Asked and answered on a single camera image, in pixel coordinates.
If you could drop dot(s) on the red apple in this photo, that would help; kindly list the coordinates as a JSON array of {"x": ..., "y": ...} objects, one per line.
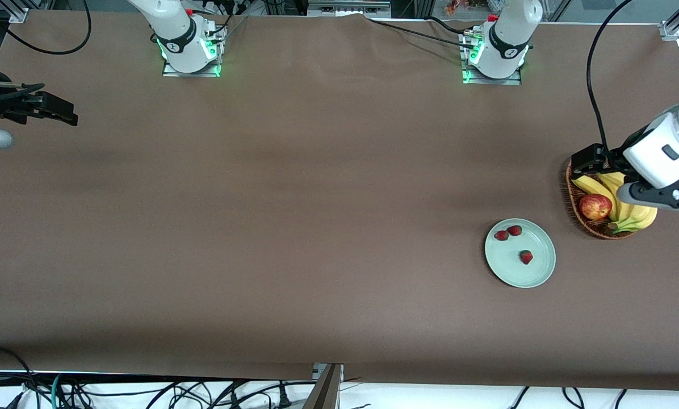
[{"x": 595, "y": 207}]

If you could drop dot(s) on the woven wicker basket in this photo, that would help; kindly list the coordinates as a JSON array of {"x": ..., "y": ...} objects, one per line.
[{"x": 583, "y": 224}]

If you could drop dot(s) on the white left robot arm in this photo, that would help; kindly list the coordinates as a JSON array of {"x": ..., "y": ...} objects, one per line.
[{"x": 507, "y": 34}]

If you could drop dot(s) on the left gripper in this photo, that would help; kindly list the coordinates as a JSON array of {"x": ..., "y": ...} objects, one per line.
[{"x": 616, "y": 157}]

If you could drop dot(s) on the aluminium profile post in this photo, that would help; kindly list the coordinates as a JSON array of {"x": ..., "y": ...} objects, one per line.
[{"x": 325, "y": 392}]

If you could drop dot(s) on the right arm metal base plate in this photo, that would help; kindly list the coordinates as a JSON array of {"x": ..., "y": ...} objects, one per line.
[{"x": 214, "y": 68}]

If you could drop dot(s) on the table cover sheet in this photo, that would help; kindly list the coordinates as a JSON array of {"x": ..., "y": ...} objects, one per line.
[{"x": 317, "y": 170}]

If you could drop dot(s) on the pale green round plate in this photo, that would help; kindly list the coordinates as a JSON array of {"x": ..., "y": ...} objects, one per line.
[{"x": 515, "y": 275}]

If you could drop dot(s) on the grey box with ports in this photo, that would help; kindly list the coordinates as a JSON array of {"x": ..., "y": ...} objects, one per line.
[{"x": 348, "y": 8}]

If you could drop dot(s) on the red strawberry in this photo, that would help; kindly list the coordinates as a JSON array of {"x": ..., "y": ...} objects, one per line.
[
  {"x": 514, "y": 230},
  {"x": 501, "y": 235},
  {"x": 525, "y": 257}
]

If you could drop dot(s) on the orange toy pile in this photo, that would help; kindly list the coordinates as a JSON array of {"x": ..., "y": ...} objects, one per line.
[{"x": 459, "y": 5}]

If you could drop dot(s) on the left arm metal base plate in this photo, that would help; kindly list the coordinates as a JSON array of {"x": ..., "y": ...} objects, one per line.
[{"x": 470, "y": 76}]

